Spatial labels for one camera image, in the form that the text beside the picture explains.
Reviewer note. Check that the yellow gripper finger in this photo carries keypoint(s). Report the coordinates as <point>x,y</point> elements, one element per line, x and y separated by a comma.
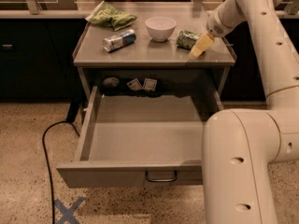
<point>201,45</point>

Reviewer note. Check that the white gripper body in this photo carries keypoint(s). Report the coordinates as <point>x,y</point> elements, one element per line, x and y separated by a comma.
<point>215,26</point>

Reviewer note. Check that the green crushed can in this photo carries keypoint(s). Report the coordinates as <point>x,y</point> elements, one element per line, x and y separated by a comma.
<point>187,39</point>

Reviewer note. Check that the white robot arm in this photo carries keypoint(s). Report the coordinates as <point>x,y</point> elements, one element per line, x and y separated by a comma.
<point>239,144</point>

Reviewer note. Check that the grey cabinet with top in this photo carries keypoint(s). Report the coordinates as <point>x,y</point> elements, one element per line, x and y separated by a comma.
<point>145,52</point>

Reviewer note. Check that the silver blue can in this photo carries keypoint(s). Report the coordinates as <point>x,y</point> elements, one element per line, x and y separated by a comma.
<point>119,40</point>

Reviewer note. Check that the open grey top drawer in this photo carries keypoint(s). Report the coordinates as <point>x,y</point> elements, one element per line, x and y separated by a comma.
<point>122,137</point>

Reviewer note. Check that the white bowl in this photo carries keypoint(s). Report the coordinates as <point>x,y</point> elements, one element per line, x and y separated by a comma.
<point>160,28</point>

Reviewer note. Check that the small white card right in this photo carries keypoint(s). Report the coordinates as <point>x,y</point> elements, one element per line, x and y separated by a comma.
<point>149,84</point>

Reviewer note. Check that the small white card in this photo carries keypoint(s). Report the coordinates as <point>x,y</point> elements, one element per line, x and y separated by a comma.
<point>149,84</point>
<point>134,85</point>

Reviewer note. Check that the small white card left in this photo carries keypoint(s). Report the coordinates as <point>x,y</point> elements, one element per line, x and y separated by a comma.
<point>134,85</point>

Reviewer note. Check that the round grey object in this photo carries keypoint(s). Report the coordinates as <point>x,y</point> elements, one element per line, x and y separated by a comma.
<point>111,82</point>

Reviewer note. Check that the green chip bag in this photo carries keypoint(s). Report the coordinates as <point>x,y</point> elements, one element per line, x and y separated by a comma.
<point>106,15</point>

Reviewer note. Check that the dark background counter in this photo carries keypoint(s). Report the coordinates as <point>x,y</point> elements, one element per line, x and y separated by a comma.
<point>36,62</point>

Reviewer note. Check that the blue tape cross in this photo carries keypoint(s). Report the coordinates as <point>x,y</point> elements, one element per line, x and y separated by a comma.
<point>68,212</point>

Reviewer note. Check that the black metal drawer handle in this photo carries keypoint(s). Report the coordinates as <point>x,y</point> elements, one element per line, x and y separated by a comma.
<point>161,177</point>

